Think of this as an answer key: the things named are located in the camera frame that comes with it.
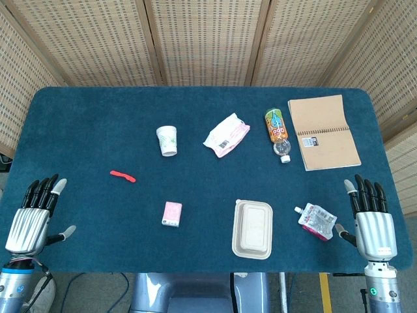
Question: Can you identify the orange label plastic bottle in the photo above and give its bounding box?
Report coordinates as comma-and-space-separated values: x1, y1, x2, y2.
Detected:
264, 108, 292, 164

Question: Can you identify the small red object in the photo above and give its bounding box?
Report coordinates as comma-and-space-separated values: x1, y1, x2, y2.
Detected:
109, 170, 137, 183

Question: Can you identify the beige pulp food container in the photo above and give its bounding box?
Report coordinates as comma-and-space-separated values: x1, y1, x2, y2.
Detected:
231, 198, 274, 260

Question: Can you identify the pink pocket tissue pack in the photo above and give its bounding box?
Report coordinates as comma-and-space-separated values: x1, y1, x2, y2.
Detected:
160, 201, 183, 228

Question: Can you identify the blue felt table cover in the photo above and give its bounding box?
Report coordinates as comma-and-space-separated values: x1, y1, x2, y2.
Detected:
0, 86, 414, 274

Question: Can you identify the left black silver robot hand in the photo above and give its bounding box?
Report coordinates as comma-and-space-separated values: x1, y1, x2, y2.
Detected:
5, 173, 78, 255

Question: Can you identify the brown spiral notebook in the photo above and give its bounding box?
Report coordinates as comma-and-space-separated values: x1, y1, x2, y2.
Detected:
287, 94, 362, 171

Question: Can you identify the pink white wet wipes pack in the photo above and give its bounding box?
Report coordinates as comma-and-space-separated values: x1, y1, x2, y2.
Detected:
203, 112, 252, 159

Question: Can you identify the blue floor cable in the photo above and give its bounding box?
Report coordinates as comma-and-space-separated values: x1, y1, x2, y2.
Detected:
60, 273, 131, 313

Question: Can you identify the white spouted drink pouch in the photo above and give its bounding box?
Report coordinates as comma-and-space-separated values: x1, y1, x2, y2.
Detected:
294, 202, 338, 241

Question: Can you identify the blue-grey robot torso base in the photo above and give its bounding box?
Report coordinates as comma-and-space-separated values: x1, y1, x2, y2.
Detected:
130, 272, 271, 313

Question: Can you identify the woven bamboo screen panel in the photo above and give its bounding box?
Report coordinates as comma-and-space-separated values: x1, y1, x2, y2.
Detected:
250, 0, 390, 88
0, 6, 68, 157
0, 0, 164, 87
143, 0, 272, 87
322, 0, 417, 216

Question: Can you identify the white green paper cup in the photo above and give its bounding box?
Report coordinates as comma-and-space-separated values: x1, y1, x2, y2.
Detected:
156, 126, 179, 158

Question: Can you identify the white metal pole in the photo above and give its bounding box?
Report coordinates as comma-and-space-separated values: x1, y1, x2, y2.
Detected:
279, 273, 289, 313

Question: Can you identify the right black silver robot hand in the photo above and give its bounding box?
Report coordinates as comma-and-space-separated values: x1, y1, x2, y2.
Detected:
334, 174, 400, 261

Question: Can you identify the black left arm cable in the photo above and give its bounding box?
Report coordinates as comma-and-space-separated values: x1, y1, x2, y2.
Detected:
22, 259, 55, 309

